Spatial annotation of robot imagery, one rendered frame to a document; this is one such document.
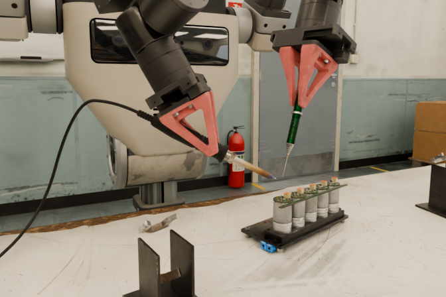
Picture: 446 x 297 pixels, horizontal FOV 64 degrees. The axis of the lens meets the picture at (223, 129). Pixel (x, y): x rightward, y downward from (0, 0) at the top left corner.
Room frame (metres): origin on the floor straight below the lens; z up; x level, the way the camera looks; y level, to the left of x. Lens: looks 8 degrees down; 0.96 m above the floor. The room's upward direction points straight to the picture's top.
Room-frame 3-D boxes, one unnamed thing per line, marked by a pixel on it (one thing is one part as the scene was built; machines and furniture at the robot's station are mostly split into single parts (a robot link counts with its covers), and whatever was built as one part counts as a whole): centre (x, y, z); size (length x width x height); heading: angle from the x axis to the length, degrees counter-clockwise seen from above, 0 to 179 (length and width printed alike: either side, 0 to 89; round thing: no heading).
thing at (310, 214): (0.48, -0.12, 0.79); 0.02 x 0.02 x 0.05
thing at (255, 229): (0.50, -0.11, 0.76); 0.16 x 0.07 x 0.01; 131
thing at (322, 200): (0.50, -0.14, 0.79); 0.02 x 0.02 x 0.05
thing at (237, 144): (3.17, -0.12, 0.29); 0.16 x 0.15 x 0.55; 115
